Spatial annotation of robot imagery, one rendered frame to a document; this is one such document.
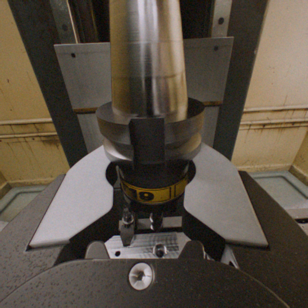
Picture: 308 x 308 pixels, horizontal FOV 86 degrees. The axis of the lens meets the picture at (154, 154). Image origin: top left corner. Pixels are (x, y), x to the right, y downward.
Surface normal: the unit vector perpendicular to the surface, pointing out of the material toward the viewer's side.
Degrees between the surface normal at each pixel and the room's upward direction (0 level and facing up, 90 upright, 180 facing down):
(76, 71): 90
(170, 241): 0
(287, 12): 90
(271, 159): 90
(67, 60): 90
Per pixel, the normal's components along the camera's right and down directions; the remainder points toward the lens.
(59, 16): 0.05, 0.51
